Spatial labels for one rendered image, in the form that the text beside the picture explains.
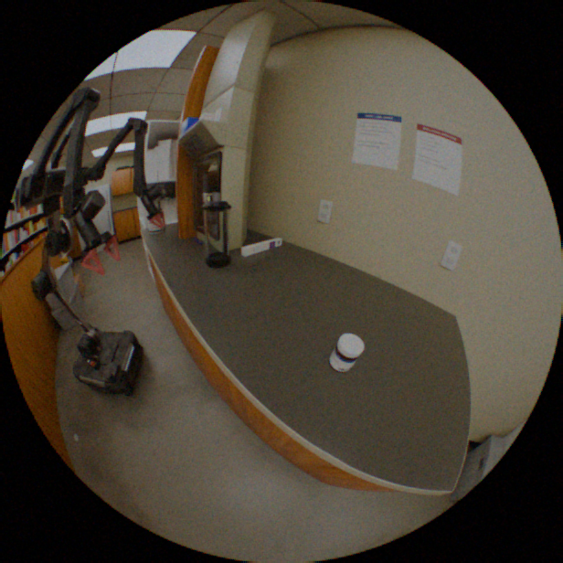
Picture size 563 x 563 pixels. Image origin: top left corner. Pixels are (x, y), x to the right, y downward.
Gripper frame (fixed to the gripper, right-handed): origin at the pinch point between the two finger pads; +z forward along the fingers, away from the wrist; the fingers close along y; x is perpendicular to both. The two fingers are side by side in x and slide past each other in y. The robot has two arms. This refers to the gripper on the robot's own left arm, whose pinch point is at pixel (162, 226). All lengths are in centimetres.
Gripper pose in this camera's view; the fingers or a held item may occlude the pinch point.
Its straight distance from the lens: 102.7
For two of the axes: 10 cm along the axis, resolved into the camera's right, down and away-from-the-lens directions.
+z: 3.6, 7.2, 5.9
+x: -8.9, 4.6, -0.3
